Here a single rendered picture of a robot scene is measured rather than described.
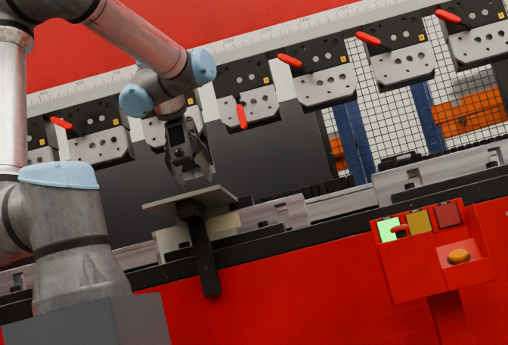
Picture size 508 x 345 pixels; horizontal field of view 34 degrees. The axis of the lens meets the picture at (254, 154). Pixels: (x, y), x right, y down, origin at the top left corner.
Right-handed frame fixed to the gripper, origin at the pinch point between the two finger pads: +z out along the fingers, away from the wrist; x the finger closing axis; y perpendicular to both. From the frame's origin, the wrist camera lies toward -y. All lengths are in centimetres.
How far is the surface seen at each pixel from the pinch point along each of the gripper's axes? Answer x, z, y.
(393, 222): -42, 5, -29
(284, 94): -14, 182, 416
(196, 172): 0.8, 2.9, 10.0
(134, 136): 114, 192, 435
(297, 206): -22.1, 12.6, -2.0
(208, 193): -4.7, -6.1, -16.4
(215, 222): -1.3, 11.5, -1.2
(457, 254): -52, 7, -42
